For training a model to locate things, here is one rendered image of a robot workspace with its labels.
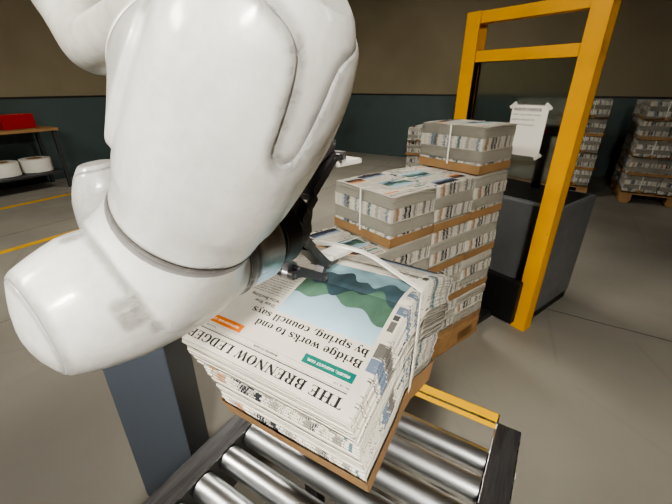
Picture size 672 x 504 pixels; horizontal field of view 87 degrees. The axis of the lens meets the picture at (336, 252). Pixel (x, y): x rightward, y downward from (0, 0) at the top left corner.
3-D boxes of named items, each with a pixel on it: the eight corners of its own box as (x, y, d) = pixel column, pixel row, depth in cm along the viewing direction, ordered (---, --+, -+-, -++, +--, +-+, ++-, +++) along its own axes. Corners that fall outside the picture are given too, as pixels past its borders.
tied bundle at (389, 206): (333, 225, 177) (333, 179, 167) (376, 213, 194) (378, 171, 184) (388, 250, 150) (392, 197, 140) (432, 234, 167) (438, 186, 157)
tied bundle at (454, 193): (376, 213, 194) (379, 171, 184) (413, 204, 210) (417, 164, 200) (432, 235, 166) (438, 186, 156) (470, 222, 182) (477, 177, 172)
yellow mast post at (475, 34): (431, 285, 287) (467, 12, 209) (438, 282, 292) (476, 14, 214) (441, 290, 281) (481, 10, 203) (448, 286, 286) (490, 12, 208)
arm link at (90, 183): (83, 233, 107) (59, 159, 98) (149, 222, 116) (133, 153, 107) (83, 252, 95) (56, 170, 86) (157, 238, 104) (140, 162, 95)
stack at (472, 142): (401, 320, 245) (420, 120, 190) (430, 305, 261) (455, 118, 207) (448, 350, 217) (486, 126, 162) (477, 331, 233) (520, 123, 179)
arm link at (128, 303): (230, 324, 37) (292, 245, 29) (58, 430, 24) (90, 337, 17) (167, 247, 38) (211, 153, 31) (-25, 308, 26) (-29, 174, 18)
